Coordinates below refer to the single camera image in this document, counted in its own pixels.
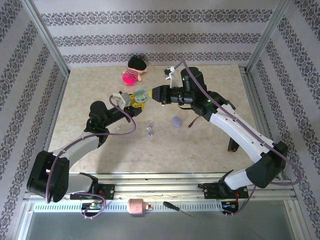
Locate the black rectangular block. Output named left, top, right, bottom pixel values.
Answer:
left=227, top=138, right=240, bottom=153

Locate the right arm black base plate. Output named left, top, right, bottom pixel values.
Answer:
left=203, top=182, right=250, bottom=200

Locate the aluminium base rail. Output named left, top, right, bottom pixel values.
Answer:
left=23, top=171, right=297, bottom=201

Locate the aluminium frame post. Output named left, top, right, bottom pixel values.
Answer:
left=245, top=0, right=293, bottom=75
left=21, top=0, right=70, bottom=77

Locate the black handled screwdriver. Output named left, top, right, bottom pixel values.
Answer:
left=162, top=200, right=195, bottom=218

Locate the green earbud charging case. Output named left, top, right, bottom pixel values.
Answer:
left=133, top=87, right=150, bottom=104

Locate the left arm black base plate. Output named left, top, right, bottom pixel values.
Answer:
left=69, top=183, right=116, bottom=200

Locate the white slotted cable duct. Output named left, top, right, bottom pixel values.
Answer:
left=33, top=201, right=224, bottom=213

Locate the grey metal sheet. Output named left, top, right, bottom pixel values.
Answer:
left=23, top=211, right=302, bottom=240

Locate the plush doll with black hair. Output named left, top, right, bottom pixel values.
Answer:
left=121, top=55, right=149, bottom=87

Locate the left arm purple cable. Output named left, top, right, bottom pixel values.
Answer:
left=44, top=94, right=137, bottom=221

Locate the small circuit board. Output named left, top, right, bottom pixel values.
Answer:
left=221, top=200, right=240, bottom=210
left=81, top=201, right=106, bottom=211

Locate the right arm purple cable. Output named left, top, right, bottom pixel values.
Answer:
left=174, top=59, right=303, bottom=218

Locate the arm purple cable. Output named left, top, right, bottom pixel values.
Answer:
left=174, top=59, right=303, bottom=218
left=44, top=94, right=137, bottom=221

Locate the red wire with connector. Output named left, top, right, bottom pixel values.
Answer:
left=188, top=117, right=201, bottom=129

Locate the pink cylindrical bottle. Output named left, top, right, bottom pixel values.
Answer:
left=127, top=198, right=154, bottom=215

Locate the aluminium side rail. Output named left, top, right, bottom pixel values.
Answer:
left=238, top=66, right=297, bottom=191
left=39, top=73, right=70, bottom=176

